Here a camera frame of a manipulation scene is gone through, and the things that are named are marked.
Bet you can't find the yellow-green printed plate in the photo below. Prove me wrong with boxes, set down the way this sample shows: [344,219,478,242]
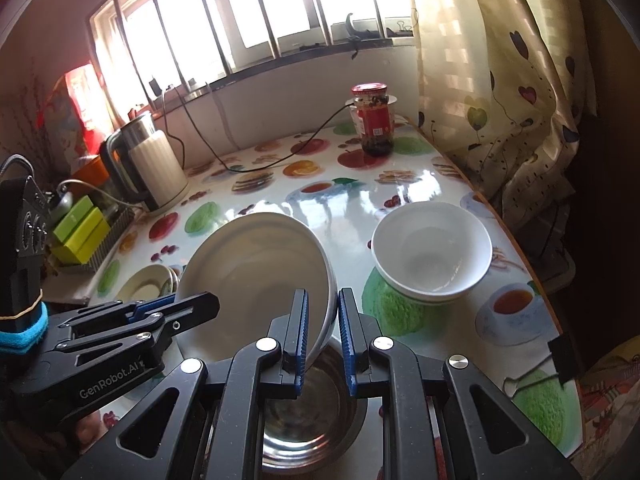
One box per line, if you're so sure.
[114,264,181,307]

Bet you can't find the black binder clip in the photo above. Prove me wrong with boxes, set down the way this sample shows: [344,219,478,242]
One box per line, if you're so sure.
[502,332,582,396]

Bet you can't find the red label glass jar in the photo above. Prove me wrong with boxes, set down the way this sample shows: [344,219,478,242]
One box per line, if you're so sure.
[351,82,396,157]

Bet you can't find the barred window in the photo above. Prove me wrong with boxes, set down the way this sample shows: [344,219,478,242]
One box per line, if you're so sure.
[87,0,416,106]

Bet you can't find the white wall cable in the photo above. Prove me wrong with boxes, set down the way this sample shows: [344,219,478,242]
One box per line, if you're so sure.
[212,85,241,151]

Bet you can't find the black power cable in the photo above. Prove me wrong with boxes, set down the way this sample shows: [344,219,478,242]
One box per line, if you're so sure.
[160,85,357,173]

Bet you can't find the red printed bag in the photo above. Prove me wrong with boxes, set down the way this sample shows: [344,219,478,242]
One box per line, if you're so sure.
[37,62,113,161]

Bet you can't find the stainless steel bowl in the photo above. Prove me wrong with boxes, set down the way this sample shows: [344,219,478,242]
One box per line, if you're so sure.
[257,337,371,478]

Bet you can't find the heart printed curtain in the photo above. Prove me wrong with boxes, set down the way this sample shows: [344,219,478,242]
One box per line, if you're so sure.
[402,0,601,241]

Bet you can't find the white blue-striped bowl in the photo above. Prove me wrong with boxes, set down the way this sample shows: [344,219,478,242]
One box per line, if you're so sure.
[175,211,338,371]
[371,201,494,307]

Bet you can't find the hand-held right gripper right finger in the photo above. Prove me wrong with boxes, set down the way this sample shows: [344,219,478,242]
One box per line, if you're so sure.
[337,287,583,480]

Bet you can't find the dried branches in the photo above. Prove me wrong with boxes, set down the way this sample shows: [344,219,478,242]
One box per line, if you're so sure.
[10,75,56,171]

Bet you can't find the white electric kettle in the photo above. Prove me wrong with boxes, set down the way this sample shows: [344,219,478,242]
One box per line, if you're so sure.
[99,111,191,213]

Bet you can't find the black windowsill object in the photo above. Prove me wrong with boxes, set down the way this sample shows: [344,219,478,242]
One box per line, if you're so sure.
[342,12,366,61]

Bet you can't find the pale side shelf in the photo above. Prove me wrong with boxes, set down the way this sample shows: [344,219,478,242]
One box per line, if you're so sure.
[40,260,121,306]

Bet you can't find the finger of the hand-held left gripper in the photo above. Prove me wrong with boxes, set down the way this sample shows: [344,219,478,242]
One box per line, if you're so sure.
[60,296,177,328]
[42,291,221,361]

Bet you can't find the floral cloth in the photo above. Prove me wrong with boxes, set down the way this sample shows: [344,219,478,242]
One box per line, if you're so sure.
[570,345,640,471]

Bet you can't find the small grey gadget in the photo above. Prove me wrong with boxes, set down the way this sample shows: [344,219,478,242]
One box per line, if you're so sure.
[47,187,76,221]

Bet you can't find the grey wire basket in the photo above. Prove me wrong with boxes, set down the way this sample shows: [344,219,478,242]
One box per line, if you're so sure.
[85,207,137,273]

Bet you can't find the orange box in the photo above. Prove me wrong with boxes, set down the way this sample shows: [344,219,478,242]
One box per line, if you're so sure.
[70,155,112,191]

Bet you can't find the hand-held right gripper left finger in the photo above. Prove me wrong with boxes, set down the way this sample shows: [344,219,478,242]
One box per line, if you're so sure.
[60,287,311,480]

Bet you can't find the person's left hand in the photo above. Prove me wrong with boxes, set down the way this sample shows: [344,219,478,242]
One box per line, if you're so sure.
[70,407,123,456]

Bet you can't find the thin white cable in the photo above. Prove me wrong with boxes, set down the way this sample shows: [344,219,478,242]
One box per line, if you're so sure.
[65,180,146,211]

